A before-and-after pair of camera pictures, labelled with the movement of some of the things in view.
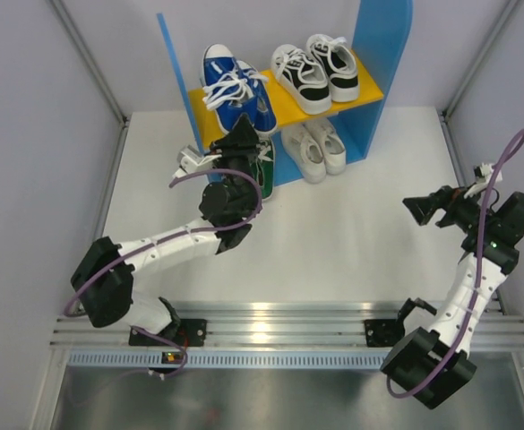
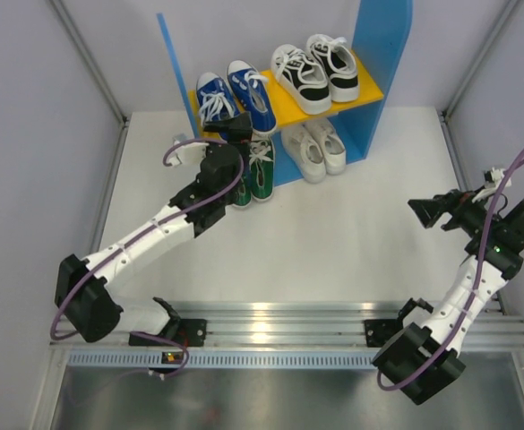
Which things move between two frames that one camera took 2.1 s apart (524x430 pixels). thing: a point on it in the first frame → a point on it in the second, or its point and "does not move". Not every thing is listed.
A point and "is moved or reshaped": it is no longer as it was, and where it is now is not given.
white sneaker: [333, 147] does not move
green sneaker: [264, 168] does not move
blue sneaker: [225, 89] is moved or reshaped
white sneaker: [307, 150] does not move
